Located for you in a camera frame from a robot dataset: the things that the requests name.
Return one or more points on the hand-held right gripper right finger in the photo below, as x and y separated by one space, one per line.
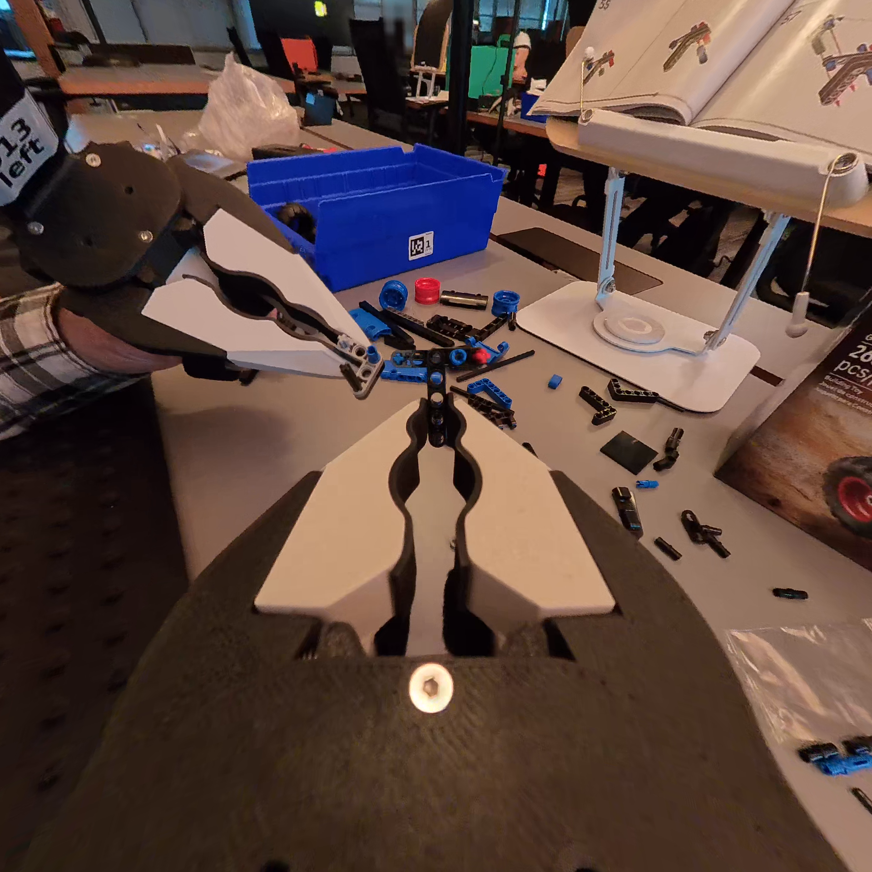
538 545

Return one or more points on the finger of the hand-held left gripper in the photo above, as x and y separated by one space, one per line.
272 266
225 327

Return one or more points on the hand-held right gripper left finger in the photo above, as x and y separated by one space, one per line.
340 545

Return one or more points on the grey beam brick assembly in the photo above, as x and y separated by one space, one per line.
368 371

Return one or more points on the black beam with coloured pins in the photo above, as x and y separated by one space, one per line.
438 395

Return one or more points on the person's left forearm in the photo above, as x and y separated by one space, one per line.
34 354

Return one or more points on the grey desk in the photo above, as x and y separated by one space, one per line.
272 449

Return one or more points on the person's left hand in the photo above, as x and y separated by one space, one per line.
109 351

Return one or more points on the black rubber tyre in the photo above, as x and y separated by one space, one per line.
296 221

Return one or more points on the scattered toy brick pieces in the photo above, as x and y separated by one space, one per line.
627 507

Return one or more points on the blue tagged storage bin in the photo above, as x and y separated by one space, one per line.
381 218

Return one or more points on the blue wheel rim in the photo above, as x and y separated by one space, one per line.
394 294
505 302

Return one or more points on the black flat panel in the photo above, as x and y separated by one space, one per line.
628 452

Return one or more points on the black angled beam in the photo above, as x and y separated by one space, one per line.
633 393
599 407

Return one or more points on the small red wheel rim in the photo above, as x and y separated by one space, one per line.
427 291

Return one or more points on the white plastic bag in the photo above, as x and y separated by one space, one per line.
238 109

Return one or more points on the thin black axle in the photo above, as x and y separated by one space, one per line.
494 366

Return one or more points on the wooden pillar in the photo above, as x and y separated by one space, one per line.
34 34

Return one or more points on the black tube brick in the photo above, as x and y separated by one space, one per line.
464 298

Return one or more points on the white book stand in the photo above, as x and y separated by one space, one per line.
647 368

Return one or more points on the red chair back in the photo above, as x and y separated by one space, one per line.
300 54

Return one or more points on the black perforated mat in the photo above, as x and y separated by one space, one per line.
82 579

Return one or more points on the wooden workbench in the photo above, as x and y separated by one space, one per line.
511 122

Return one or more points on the black toy truck box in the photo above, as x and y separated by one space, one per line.
804 436

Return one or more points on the green panel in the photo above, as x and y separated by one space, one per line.
490 71

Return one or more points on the clear plastic bag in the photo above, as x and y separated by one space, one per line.
804 681

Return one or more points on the open instruction booklet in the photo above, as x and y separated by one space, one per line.
736 61

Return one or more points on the black steel post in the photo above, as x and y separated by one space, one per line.
461 75

